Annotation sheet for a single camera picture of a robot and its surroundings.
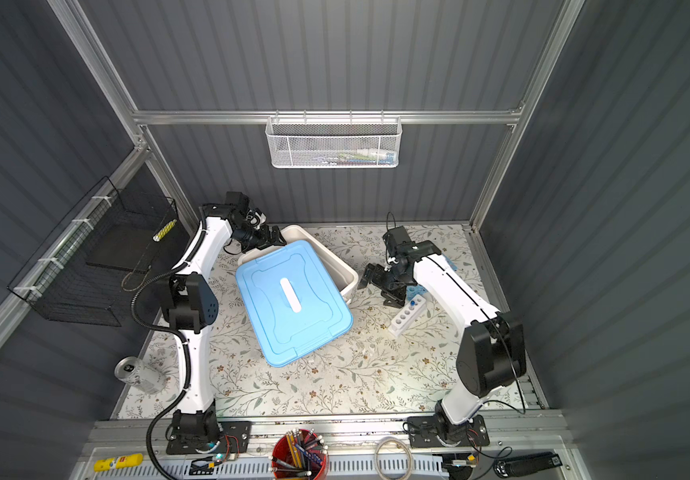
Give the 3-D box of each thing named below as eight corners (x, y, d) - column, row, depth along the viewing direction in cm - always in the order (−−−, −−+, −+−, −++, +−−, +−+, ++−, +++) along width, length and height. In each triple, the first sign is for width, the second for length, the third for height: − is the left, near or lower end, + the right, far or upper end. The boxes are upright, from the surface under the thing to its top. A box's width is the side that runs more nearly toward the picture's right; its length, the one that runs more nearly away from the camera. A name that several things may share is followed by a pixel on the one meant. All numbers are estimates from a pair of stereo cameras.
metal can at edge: (144, 383, 84) (112, 365, 73) (160, 371, 86) (131, 352, 75) (153, 401, 81) (121, 385, 70) (170, 388, 83) (141, 371, 72)
